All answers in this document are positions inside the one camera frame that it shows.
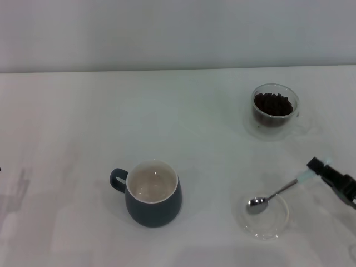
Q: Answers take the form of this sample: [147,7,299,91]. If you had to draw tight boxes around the dark grey ceramic mug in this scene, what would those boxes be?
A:
[109,159,183,228]

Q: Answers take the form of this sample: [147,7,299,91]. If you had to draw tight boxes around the clear glass cup with handle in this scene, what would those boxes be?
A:
[244,83,312,140]

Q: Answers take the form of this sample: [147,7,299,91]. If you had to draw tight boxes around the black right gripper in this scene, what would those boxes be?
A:
[306,156,356,210]

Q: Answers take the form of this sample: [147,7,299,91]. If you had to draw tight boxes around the metal spoon with blue handle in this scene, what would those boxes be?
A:
[245,157,334,215]

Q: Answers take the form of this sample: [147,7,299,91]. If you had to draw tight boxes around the clear glass saucer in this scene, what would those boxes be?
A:
[232,189,291,241]

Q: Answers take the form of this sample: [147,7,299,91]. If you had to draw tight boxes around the dark roasted coffee beans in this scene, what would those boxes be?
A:
[254,92,294,116]

